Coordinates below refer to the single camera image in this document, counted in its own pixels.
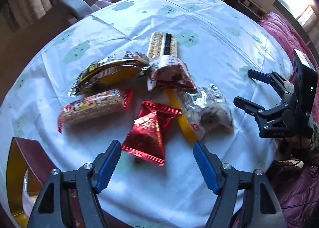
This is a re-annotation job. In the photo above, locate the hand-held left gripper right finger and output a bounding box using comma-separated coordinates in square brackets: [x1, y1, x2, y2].
[193, 141, 287, 228]

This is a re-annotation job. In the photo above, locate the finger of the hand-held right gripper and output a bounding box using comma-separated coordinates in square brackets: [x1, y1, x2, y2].
[233, 96, 295, 139]
[247, 69, 296, 97]

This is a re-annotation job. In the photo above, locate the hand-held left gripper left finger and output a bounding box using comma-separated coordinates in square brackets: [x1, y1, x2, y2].
[26, 140, 122, 228]

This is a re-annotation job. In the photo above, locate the orange-edged cake packet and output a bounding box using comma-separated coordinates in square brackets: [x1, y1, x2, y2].
[166, 84, 235, 144]

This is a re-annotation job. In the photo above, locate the small shiny red packet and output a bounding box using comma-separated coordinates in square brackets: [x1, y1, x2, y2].
[122, 100, 183, 167]

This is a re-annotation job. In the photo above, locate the red rice cracker packet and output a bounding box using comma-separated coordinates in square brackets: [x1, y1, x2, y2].
[57, 88, 133, 134]

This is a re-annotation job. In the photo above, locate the white and red leaf-print packet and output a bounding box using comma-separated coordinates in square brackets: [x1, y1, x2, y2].
[147, 55, 198, 92]

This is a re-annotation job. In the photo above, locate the black and yellow snack packet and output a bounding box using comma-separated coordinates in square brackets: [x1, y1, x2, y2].
[67, 51, 151, 97]

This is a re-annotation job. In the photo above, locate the clear sesame bar packet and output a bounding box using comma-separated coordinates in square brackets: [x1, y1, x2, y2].
[147, 32, 178, 59]

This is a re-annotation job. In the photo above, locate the person's right hand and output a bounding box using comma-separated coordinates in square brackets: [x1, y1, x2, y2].
[287, 136, 319, 166]

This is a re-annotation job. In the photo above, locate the pink blanket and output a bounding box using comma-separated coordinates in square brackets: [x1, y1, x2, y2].
[257, 11, 319, 74]

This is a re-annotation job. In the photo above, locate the side window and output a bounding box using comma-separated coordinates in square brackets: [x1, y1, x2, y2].
[274, 0, 314, 27]

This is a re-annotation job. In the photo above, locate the person's purple clothing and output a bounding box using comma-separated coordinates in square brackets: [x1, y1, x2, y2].
[268, 161, 319, 228]

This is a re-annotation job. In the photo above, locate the white cloud-print tablecloth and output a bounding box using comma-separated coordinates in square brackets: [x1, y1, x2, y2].
[0, 0, 294, 228]

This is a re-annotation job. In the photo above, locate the pink cloth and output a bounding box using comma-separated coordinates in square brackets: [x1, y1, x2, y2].
[90, 0, 160, 12]

